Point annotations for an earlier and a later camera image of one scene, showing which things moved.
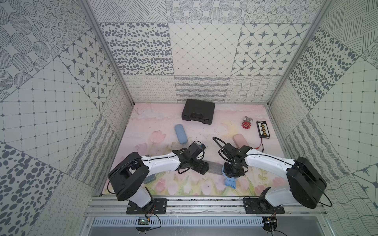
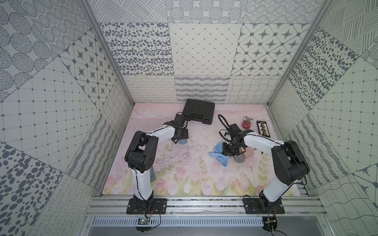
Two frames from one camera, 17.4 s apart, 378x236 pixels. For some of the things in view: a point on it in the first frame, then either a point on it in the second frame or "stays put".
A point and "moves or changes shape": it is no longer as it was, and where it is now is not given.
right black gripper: (229, 173) to (226, 152)
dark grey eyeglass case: (149, 179) stays put
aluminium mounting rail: (111, 206) stays put
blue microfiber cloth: (231, 181) to (218, 154)
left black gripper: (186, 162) to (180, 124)
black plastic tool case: (199, 110) stays put
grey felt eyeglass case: (214, 167) moves or changes shape
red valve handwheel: (246, 125) stays put
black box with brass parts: (263, 129) stays put
